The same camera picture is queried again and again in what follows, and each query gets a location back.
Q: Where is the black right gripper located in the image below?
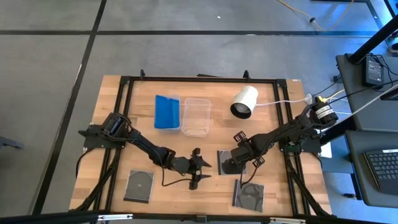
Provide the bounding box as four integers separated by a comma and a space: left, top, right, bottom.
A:
229, 130, 266, 169

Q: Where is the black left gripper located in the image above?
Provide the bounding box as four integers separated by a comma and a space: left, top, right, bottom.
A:
167, 147, 213, 191

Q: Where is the clear jewel case black tray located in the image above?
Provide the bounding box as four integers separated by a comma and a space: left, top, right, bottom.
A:
123, 169, 155, 204
216, 149, 249, 176
232, 179, 266, 213

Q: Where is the white desk lamp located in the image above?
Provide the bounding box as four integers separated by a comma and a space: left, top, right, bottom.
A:
229, 85, 259, 120

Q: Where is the white paper sheet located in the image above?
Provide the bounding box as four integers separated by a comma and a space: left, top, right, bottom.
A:
320, 141, 333, 159

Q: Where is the black metal pole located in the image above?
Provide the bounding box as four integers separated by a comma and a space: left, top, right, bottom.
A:
350, 14, 398, 65
320, 115, 357, 146

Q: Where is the black side desk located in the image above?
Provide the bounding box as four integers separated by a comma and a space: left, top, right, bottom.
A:
344, 129, 398, 208
335, 53, 398, 133

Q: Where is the black keyboard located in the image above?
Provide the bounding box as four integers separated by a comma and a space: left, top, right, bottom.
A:
363, 148, 398, 196

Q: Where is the black power brick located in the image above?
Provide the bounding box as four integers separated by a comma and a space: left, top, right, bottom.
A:
361, 55, 386, 88

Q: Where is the grey floor object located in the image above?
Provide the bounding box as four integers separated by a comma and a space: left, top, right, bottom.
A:
0, 136, 25, 150

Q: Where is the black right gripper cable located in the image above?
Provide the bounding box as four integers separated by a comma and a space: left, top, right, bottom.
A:
238, 167, 259, 188

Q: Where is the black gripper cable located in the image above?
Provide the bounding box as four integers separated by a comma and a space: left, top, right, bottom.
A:
238, 167, 259, 188
160, 166, 200, 187

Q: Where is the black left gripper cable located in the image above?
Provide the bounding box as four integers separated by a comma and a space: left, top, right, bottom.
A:
160, 166, 200, 187

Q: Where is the white lamp cable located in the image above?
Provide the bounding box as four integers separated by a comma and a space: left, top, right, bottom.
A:
256, 95, 312, 107

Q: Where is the yellow network cable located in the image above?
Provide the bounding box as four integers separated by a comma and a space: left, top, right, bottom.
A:
317, 89, 346, 104

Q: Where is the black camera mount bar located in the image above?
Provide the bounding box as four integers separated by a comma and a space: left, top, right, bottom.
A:
0, 210, 398, 224

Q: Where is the yellow floor cable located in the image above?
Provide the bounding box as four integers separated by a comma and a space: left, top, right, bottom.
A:
277, 0, 356, 32

